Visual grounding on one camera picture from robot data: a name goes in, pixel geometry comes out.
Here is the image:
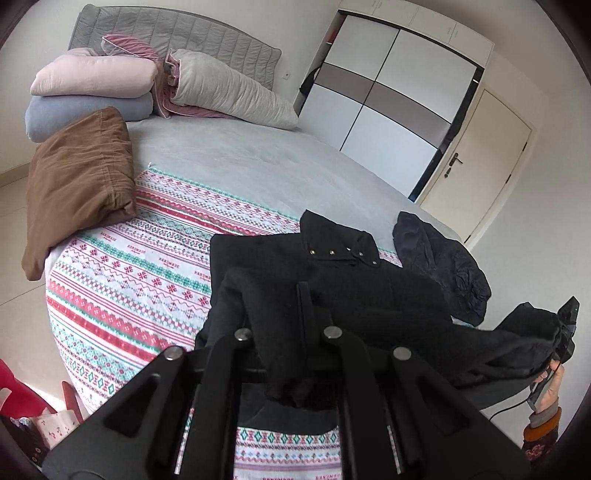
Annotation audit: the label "person's right forearm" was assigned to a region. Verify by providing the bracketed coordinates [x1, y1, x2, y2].
[521, 406, 563, 468]

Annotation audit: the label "pink folded quilt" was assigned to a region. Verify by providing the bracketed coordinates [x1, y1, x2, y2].
[30, 47, 158, 99]

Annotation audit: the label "brown pillow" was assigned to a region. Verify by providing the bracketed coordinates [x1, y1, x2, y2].
[21, 106, 138, 282]

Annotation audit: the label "patterned knit-print blanket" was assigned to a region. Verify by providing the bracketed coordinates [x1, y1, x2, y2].
[45, 166, 403, 480]

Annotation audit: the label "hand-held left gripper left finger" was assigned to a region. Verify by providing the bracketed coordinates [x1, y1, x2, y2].
[41, 282, 311, 480]

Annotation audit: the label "black coat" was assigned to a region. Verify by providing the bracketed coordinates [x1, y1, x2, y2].
[196, 209, 567, 435]

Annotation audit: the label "blue folded quilt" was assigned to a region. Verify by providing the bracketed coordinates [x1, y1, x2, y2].
[25, 93, 153, 142]

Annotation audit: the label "bed with grey sheet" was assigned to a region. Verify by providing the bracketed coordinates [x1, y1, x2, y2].
[44, 117, 467, 480]

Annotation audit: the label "pink striped pillow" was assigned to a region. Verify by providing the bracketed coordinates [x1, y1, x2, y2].
[102, 34, 160, 62]

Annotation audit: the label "grey padded headboard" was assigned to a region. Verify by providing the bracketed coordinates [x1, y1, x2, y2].
[68, 4, 283, 91]

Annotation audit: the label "white and grey wardrobe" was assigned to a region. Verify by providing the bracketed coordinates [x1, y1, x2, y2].
[295, 0, 496, 204]

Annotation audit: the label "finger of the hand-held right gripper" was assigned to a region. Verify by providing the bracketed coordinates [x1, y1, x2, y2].
[558, 296, 581, 341]

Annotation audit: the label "person's right hand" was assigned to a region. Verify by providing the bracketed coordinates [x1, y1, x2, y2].
[534, 360, 565, 415]

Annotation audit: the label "cream door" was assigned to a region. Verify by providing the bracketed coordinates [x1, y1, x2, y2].
[417, 88, 537, 246]

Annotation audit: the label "red plastic chair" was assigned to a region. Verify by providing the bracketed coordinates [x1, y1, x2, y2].
[0, 359, 85, 428]

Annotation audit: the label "mauve pillow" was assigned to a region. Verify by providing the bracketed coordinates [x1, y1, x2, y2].
[154, 59, 237, 121]

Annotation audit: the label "black cable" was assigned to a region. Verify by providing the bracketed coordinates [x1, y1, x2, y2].
[488, 364, 567, 422]

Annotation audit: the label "black quilted down jacket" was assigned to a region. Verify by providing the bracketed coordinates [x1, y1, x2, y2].
[392, 211, 492, 326]

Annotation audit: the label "off-white pillow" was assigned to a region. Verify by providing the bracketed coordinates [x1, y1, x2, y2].
[167, 48, 300, 131]

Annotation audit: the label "floral fabric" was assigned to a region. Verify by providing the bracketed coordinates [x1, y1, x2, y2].
[11, 408, 80, 463]

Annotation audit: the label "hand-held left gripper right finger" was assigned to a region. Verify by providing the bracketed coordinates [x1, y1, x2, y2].
[310, 302, 546, 480]

